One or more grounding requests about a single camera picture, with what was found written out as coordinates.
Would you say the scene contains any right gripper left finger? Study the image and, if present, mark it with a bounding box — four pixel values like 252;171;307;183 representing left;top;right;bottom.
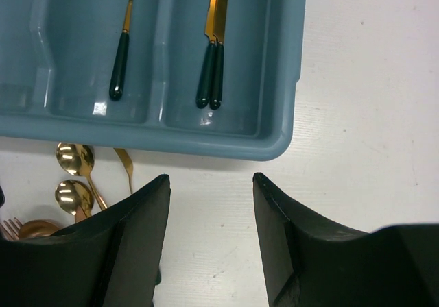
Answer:
1;175;171;306

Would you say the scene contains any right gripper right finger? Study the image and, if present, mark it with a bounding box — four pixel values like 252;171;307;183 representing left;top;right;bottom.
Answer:
253;173;438;306

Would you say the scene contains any gold knife green handle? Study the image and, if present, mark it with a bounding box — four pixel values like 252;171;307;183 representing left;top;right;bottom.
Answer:
195;0;217;109
210;0;228;110

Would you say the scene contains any copper slotted spoon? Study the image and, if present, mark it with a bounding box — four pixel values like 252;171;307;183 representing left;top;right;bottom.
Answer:
18;219;61;240

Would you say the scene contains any blue plastic cutlery tray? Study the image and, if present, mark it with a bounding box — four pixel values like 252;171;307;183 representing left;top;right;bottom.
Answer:
1;0;305;161

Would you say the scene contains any gold spoon upper green handle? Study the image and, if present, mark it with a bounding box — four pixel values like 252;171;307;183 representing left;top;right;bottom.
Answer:
56;142;108;210

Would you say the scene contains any rose gold fork green handle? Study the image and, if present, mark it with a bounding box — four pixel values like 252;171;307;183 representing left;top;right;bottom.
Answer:
1;217;23;241

